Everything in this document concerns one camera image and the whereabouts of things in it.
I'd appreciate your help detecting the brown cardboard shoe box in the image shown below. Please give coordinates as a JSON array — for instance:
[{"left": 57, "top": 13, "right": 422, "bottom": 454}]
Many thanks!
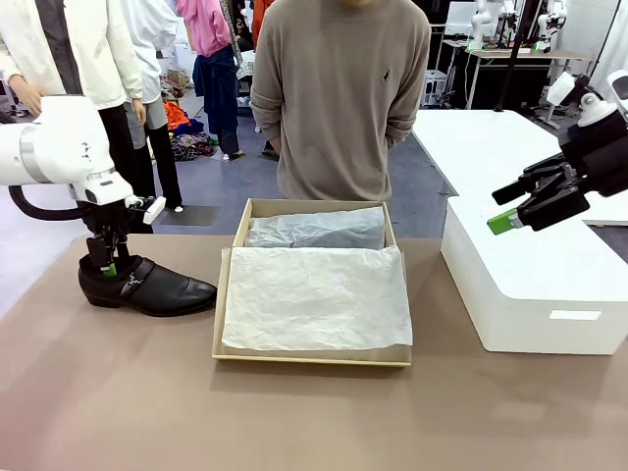
[{"left": 211, "top": 197, "right": 414, "bottom": 369}]

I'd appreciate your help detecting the background lab table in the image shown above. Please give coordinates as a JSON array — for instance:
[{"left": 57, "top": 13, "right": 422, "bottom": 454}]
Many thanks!
[{"left": 441, "top": 38, "right": 596, "bottom": 112}]

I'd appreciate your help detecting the white plastic storage box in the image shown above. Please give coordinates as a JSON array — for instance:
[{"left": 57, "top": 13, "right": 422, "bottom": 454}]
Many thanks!
[{"left": 440, "top": 195, "right": 628, "bottom": 356}]

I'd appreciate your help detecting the colourful pile of clothes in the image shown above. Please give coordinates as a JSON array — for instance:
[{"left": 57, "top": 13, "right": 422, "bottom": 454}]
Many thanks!
[{"left": 160, "top": 100, "right": 220, "bottom": 164}]

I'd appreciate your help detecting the dark floor mat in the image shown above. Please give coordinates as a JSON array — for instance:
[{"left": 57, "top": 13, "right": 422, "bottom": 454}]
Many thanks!
[{"left": 158, "top": 204, "right": 222, "bottom": 228}]

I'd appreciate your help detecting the black vertical pole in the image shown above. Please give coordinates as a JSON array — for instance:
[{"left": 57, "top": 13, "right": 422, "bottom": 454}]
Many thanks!
[{"left": 492, "top": 0, "right": 542, "bottom": 115}]

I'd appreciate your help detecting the black leather buckle shoe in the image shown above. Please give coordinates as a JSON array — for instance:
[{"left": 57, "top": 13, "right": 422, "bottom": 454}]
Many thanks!
[{"left": 78, "top": 254, "right": 219, "bottom": 318}]

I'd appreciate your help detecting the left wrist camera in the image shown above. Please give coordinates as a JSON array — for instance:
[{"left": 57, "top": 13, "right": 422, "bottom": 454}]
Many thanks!
[{"left": 124, "top": 194, "right": 166, "bottom": 227}]

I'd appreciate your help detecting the person in beige sweater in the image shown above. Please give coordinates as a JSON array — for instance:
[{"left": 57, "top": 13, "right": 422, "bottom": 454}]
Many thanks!
[{"left": 249, "top": 0, "right": 434, "bottom": 202}]

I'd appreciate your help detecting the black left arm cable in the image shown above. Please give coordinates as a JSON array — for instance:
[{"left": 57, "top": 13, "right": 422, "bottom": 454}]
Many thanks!
[{"left": 8, "top": 184, "right": 102, "bottom": 223}]

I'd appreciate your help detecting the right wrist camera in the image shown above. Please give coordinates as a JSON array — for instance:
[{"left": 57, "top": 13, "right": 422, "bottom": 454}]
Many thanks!
[{"left": 547, "top": 71, "right": 593, "bottom": 107}]

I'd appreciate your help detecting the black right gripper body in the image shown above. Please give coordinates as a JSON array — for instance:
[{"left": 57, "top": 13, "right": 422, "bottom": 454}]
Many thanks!
[{"left": 560, "top": 109, "right": 628, "bottom": 199}]

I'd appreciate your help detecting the mannequin in white shirt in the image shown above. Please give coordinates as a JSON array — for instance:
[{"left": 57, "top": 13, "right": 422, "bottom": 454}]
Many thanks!
[{"left": 120, "top": 0, "right": 185, "bottom": 213}]

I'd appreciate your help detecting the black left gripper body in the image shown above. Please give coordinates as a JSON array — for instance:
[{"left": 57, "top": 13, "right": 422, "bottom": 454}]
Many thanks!
[{"left": 81, "top": 197, "right": 144, "bottom": 247}]

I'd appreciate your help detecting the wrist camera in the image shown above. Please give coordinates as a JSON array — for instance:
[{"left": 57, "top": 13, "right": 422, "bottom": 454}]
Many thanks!
[
  {"left": 124, "top": 194, "right": 166, "bottom": 227},
  {"left": 547, "top": 71, "right": 593, "bottom": 107}
]

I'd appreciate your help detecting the white table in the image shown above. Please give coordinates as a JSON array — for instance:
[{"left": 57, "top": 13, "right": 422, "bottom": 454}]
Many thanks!
[{"left": 411, "top": 108, "right": 628, "bottom": 228}]

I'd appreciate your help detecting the person in orange hoodie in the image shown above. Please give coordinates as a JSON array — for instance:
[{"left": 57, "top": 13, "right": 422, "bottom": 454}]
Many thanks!
[{"left": 251, "top": 0, "right": 274, "bottom": 51}]

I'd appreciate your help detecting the white label sticker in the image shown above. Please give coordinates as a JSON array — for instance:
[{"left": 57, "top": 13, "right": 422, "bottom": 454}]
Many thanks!
[{"left": 549, "top": 309, "right": 603, "bottom": 322}]

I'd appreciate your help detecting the mannequin in pink hoodie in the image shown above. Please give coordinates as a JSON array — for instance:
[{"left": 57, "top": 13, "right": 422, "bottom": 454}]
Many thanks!
[{"left": 175, "top": 0, "right": 244, "bottom": 161}]

